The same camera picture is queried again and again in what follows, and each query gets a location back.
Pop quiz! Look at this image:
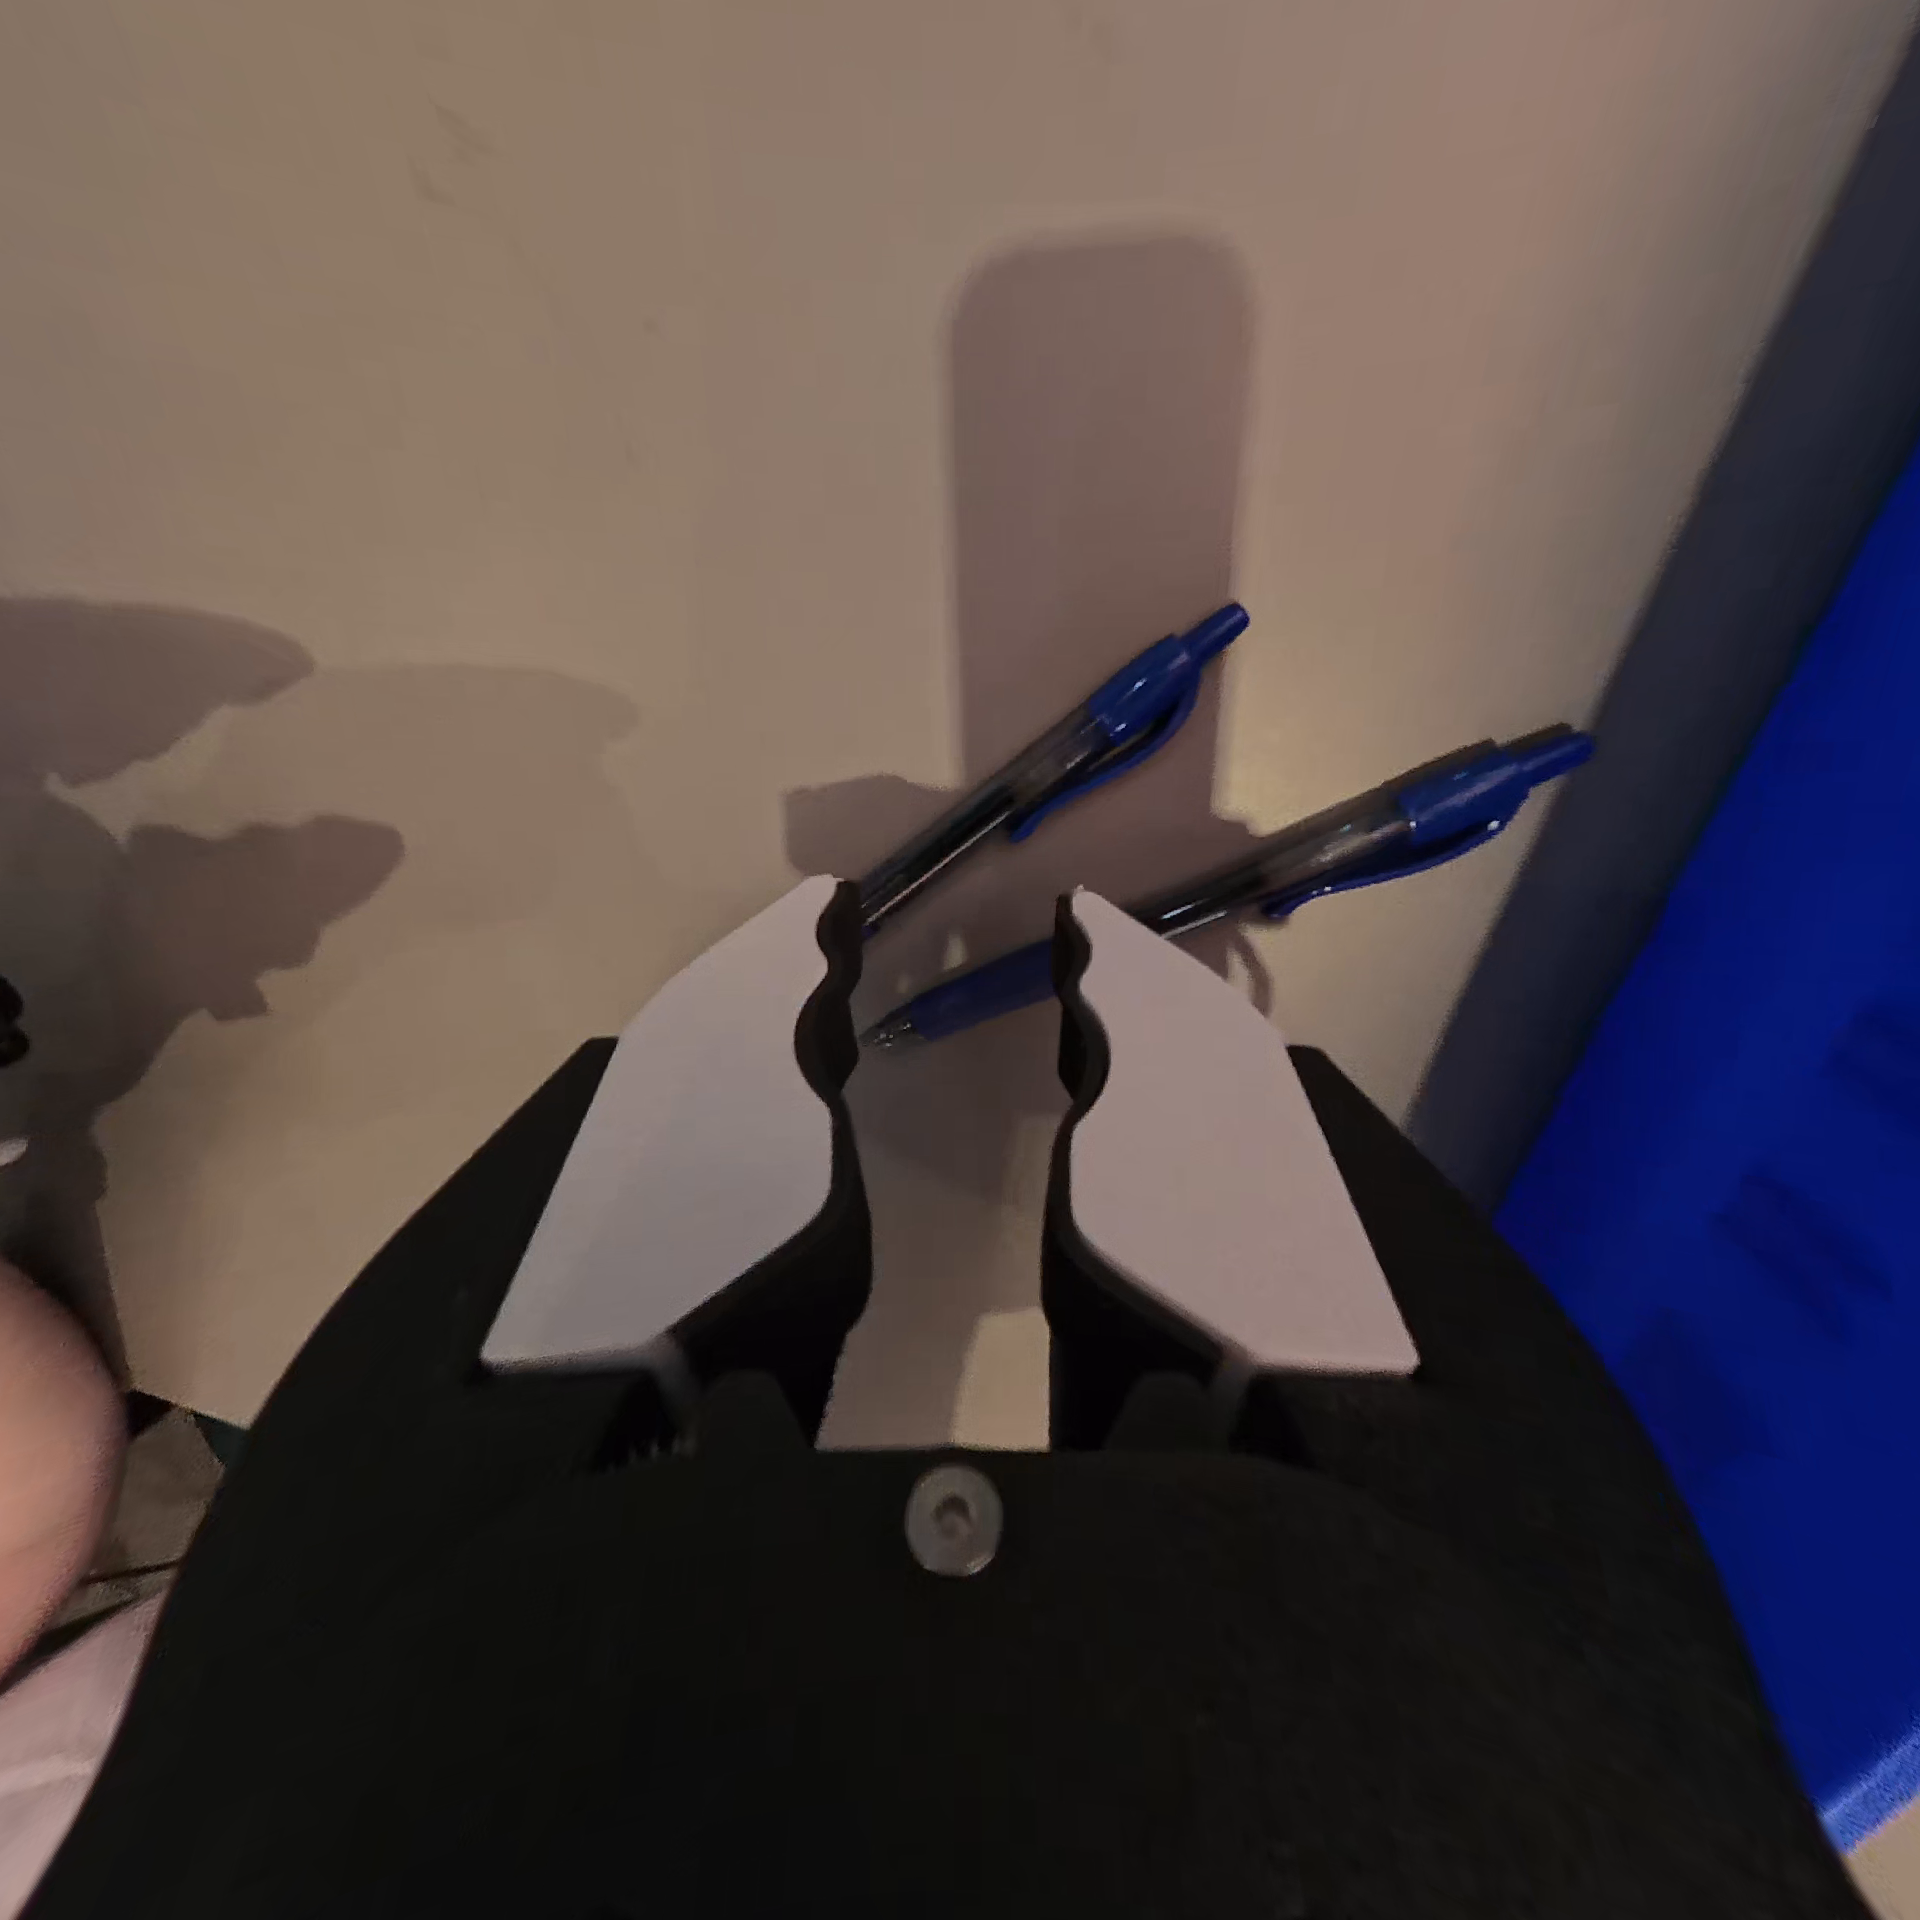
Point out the blue plastic bin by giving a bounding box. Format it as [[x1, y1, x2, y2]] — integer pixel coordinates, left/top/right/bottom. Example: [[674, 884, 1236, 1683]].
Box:
[[1491, 450, 1920, 1853]]

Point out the person's left forearm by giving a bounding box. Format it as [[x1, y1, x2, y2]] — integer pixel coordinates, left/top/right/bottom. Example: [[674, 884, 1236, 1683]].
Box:
[[0, 1262, 134, 1683]]

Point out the person's white shirt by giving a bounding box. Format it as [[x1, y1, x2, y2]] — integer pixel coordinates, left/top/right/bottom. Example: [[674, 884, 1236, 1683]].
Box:
[[0, 1591, 165, 1920]]

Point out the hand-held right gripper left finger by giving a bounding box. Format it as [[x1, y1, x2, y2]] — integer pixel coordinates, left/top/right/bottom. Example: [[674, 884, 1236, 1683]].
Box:
[[481, 877, 874, 1453]]

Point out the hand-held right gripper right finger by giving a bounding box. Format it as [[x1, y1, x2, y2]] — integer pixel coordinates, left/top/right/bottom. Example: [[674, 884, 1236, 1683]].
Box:
[[1046, 886, 1423, 1453]]

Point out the blue retractable pen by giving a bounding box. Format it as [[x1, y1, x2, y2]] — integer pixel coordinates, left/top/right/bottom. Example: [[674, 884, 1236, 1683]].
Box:
[[855, 603, 1252, 938], [860, 725, 1595, 1052]]

